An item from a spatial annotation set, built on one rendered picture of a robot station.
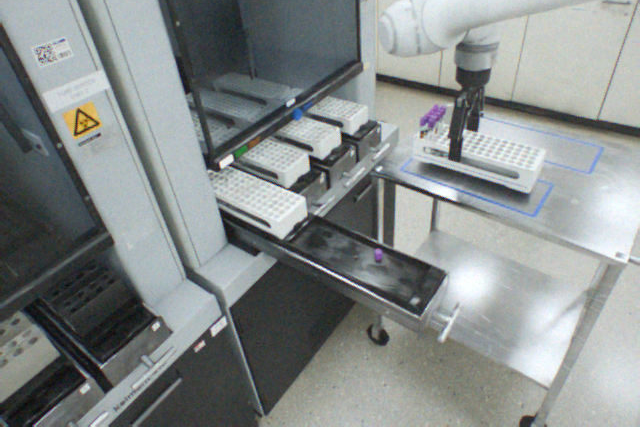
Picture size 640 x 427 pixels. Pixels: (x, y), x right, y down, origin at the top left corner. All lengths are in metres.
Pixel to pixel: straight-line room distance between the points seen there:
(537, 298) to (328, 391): 0.78
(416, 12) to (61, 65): 0.59
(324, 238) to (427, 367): 0.87
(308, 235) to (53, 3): 0.65
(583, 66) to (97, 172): 2.70
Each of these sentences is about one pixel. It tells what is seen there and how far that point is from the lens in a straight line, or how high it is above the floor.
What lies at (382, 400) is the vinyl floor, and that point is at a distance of 1.68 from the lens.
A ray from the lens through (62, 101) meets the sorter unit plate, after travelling 0.79.
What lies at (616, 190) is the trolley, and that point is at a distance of 1.24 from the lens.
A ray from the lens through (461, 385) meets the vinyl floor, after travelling 1.74.
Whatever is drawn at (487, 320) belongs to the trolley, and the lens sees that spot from 1.55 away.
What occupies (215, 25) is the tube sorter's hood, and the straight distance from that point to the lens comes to 0.92.
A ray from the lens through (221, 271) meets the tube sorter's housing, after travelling 1.08.
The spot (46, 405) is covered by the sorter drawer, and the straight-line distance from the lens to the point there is 0.93.
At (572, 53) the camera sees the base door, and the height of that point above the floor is 0.46.
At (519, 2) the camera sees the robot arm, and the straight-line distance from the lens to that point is 0.78.
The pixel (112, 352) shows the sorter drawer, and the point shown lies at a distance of 0.93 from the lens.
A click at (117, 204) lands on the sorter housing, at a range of 0.89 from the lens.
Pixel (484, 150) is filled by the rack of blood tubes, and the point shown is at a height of 0.91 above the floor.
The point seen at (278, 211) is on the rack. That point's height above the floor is 0.86.
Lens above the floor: 1.51
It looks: 38 degrees down
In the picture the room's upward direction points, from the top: 6 degrees counter-clockwise
